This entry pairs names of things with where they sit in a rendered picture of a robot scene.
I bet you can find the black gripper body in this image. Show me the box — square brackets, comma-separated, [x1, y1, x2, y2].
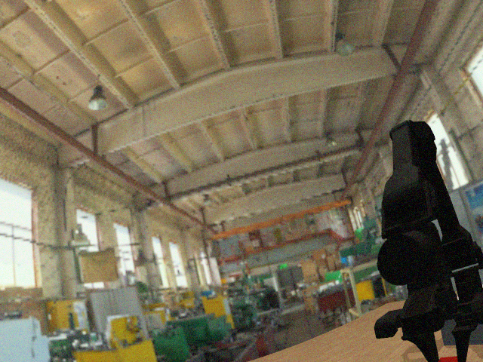
[374, 261, 483, 339]

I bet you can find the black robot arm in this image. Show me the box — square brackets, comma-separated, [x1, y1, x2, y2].
[377, 120, 483, 337]

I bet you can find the red cube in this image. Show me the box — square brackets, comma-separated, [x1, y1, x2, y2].
[438, 356, 458, 362]

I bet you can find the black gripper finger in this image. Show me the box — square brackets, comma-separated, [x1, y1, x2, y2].
[452, 322, 478, 362]
[401, 332, 439, 362]

